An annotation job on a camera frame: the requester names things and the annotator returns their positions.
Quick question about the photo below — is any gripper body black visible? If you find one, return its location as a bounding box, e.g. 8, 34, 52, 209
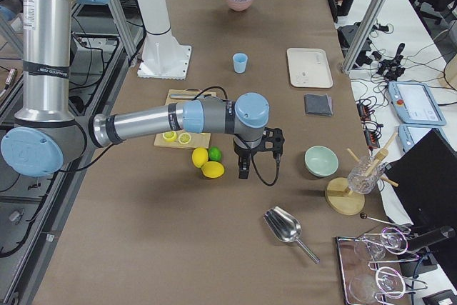
233, 135, 262, 155

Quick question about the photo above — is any light blue plastic cup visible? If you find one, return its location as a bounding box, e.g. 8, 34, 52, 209
232, 52, 248, 74

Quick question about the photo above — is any metal ice scoop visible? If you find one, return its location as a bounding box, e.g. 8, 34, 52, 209
263, 206, 321, 264

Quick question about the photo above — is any wooden cup tree stand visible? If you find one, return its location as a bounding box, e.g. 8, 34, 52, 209
325, 132, 398, 216

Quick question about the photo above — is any green lime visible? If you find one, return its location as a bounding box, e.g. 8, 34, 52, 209
208, 146, 222, 161

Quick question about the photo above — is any yellow lemon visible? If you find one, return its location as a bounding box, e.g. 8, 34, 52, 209
191, 147, 209, 169
201, 161, 225, 179

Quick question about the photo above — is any wooden cutting board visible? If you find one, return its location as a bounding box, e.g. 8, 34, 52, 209
154, 89, 211, 149

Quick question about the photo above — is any lemon half slice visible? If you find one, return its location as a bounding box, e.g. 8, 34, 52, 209
178, 132, 192, 144
162, 131, 178, 142

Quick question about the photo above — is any steel muddler black tip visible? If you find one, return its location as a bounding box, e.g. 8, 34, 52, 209
169, 94, 206, 100

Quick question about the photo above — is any mint green bowl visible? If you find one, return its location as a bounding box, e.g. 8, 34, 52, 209
304, 146, 339, 177

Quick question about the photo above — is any grey folded cloth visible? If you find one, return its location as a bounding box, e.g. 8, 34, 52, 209
304, 94, 333, 116

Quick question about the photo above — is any cream rabbit tray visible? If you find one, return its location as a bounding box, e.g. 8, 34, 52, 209
286, 48, 333, 89

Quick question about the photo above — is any clear glass on stand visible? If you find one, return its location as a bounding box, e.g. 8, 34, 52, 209
347, 156, 385, 194

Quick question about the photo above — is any mirror tray with glasses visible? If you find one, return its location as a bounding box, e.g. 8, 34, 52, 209
336, 226, 428, 304

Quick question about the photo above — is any blue teach pendant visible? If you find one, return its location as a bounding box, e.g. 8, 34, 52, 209
398, 124, 447, 153
388, 81, 447, 126

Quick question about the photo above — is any black monitor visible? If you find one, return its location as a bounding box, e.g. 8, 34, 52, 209
386, 129, 456, 229

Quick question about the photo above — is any white camera post base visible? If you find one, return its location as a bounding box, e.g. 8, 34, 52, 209
137, 0, 191, 80

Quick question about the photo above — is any aluminium frame post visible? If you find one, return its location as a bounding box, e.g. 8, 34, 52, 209
341, 0, 386, 75

